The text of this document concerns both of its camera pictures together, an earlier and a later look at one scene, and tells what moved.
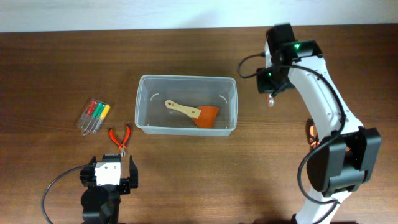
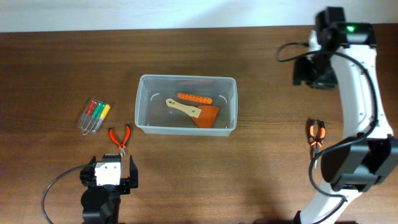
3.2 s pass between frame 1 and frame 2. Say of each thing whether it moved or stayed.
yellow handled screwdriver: stayed
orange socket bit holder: moved
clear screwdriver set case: stayed
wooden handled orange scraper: stayed
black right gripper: moved
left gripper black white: stayed
